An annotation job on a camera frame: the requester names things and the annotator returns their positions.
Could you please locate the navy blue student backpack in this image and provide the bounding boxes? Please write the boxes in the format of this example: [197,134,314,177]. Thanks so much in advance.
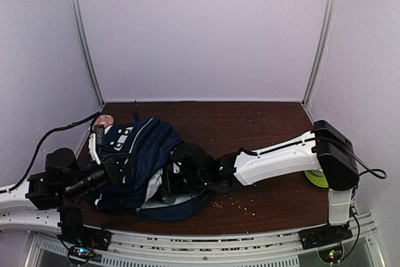
[83,117,209,222]

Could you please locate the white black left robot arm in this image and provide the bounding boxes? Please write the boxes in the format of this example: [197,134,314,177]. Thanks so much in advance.
[1,148,137,244]

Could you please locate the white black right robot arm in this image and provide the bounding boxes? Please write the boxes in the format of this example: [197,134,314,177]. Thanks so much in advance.
[161,120,359,243]

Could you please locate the red white patterned bowl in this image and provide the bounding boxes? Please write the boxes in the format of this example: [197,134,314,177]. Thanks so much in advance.
[93,114,114,128]

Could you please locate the lime green plate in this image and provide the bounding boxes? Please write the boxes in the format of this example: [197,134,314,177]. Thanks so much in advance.
[304,170,329,188]

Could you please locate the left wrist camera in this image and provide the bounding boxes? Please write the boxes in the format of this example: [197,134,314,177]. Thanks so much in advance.
[88,124,106,164]

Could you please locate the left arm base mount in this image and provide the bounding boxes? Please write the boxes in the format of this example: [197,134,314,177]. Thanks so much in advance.
[56,206,112,264]

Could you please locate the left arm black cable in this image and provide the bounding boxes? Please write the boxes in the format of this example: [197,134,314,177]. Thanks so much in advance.
[0,110,104,194]

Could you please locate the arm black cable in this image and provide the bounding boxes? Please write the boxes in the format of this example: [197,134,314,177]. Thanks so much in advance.
[0,110,104,194]
[346,148,388,243]

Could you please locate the aluminium front rail frame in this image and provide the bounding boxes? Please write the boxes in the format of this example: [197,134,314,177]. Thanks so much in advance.
[23,214,389,266]

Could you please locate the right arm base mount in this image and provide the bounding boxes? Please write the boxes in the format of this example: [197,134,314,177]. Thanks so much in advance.
[298,222,361,266]

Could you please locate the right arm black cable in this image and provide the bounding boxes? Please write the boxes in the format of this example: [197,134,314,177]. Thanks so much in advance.
[346,148,388,243]

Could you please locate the left aluminium corner post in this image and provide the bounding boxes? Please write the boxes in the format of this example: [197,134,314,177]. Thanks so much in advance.
[71,0,105,108]

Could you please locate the aluminium corner post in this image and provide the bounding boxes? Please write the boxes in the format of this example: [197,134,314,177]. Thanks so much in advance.
[302,0,338,111]
[71,0,105,108]

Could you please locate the right aluminium corner post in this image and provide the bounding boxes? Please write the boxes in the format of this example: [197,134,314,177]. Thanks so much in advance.
[302,0,338,111]

